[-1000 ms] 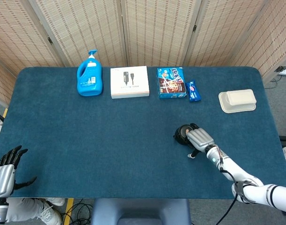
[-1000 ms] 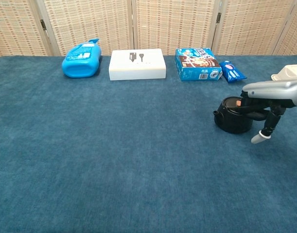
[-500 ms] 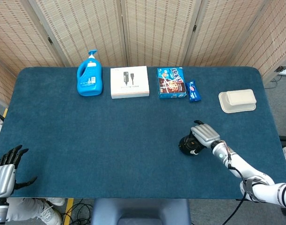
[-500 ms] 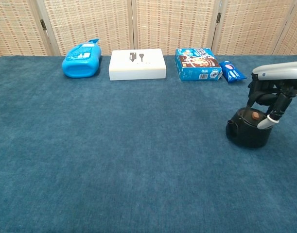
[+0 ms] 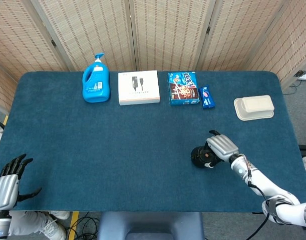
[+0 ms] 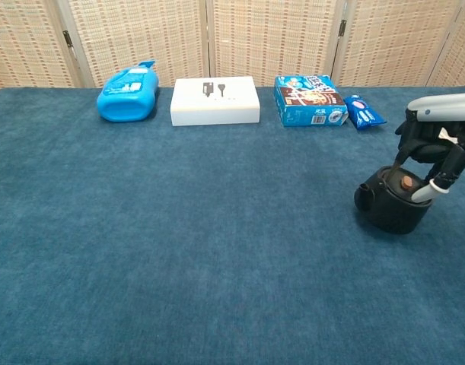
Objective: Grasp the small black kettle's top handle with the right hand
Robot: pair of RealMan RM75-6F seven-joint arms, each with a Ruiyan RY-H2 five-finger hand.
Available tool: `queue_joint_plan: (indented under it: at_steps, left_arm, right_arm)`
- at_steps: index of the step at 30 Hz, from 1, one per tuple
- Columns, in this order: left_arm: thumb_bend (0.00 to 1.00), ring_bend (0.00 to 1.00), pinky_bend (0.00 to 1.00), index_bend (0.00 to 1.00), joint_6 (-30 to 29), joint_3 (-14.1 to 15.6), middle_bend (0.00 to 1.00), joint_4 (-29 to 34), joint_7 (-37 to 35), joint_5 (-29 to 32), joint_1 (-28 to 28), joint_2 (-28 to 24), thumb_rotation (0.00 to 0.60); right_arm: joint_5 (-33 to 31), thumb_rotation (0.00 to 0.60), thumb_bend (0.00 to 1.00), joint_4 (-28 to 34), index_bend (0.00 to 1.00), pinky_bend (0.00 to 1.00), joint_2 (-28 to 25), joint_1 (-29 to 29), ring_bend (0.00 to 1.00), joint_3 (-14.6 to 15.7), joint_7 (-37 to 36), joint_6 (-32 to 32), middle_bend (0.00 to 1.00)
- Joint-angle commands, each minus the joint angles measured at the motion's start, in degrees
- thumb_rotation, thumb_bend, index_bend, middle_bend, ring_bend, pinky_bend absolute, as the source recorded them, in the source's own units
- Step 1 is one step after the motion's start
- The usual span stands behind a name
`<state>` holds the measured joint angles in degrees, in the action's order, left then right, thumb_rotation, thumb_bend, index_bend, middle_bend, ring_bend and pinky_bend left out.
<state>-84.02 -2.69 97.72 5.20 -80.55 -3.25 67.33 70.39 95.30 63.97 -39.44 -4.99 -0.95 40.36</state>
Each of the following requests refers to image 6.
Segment white flat cardboard box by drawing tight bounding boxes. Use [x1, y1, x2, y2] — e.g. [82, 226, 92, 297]
[170, 76, 262, 127]

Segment blue table cloth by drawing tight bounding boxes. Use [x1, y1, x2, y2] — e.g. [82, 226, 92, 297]
[0, 86, 465, 365]

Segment blue snack box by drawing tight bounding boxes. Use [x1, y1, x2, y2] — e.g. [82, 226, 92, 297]
[273, 74, 349, 128]

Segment woven folding screen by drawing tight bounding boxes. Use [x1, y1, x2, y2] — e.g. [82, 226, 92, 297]
[0, 0, 465, 94]

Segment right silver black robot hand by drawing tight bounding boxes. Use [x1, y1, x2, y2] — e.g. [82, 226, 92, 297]
[394, 92, 465, 202]

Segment blue cookie packet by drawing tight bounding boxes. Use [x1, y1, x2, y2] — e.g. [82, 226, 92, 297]
[342, 94, 388, 132]

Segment blue detergent pump bottle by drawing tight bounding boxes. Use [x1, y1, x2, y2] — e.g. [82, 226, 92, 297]
[96, 59, 161, 123]

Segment black teapot with handle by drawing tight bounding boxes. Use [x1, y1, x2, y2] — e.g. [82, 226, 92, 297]
[354, 165, 434, 235]

